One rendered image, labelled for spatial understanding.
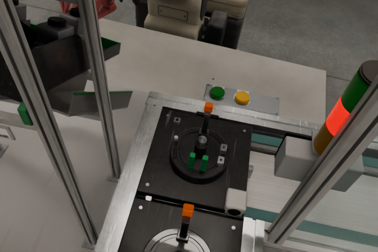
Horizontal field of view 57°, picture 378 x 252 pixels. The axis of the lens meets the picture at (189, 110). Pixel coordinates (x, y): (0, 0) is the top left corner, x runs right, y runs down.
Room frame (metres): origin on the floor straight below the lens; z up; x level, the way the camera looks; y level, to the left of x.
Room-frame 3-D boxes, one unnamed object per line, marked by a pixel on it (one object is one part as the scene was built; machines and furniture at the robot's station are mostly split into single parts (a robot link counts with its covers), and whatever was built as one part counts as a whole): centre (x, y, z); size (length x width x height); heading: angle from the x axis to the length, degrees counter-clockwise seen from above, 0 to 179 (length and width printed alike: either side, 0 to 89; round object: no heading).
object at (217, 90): (0.65, -0.07, 0.96); 0.04 x 0.04 x 0.02
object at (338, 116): (0.31, -0.22, 1.33); 0.05 x 0.05 x 0.05
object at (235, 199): (0.34, -0.13, 0.97); 0.05 x 0.05 x 0.04; 85
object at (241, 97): (0.65, -0.14, 0.96); 0.04 x 0.04 x 0.02
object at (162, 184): (0.44, -0.04, 0.96); 0.24 x 0.24 x 0.02; 85
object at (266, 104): (0.65, -0.14, 0.93); 0.21 x 0.07 x 0.06; 85
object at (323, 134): (0.31, -0.22, 1.28); 0.05 x 0.05 x 0.05
